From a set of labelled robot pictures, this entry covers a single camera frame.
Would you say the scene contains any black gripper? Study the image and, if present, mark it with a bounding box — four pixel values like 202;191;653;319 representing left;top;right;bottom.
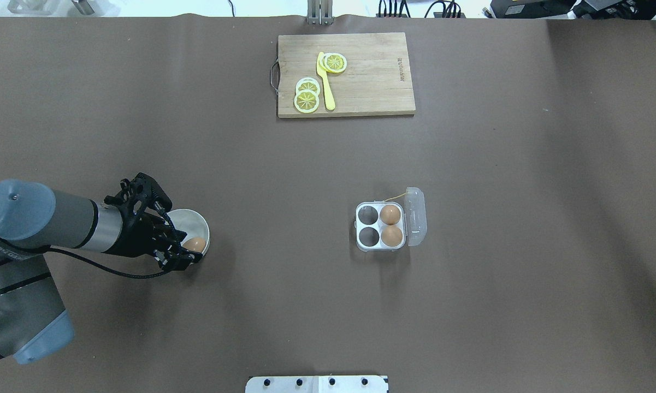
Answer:
103;172;204;272

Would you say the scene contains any brown egg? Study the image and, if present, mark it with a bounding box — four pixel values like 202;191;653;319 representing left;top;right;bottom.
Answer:
381;225;404;248
380;204;401;225
182;237;207;254

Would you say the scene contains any white bowl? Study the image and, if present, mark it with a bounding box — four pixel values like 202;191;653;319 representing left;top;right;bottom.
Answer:
168;209;211;256

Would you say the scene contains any clear plastic egg box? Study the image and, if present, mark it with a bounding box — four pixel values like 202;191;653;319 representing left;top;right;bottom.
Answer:
353;187;428;252

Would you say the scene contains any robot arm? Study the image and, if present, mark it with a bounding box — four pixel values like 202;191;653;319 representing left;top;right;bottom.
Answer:
0;172;211;364

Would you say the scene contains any brown egg front in box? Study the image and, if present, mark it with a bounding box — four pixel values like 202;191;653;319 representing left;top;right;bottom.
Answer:
381;225;404;248

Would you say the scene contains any lemon slice front left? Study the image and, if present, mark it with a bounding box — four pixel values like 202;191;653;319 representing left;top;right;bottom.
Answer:
293;90;320;114

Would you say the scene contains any lemon slice rear left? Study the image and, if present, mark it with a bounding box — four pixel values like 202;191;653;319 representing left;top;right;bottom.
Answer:
295;77;321;94

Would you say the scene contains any wooden cutting board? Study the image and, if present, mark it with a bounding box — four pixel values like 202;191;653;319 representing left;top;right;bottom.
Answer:
277;32;417;118

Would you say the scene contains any metal clamp at table edge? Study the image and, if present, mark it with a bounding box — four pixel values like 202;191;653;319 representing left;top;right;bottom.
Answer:
306;0;334;26

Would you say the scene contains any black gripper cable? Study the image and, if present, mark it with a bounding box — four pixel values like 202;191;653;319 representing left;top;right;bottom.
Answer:
49;203;182;280

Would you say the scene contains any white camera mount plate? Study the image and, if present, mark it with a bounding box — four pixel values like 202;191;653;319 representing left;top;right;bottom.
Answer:
245;375;389;392

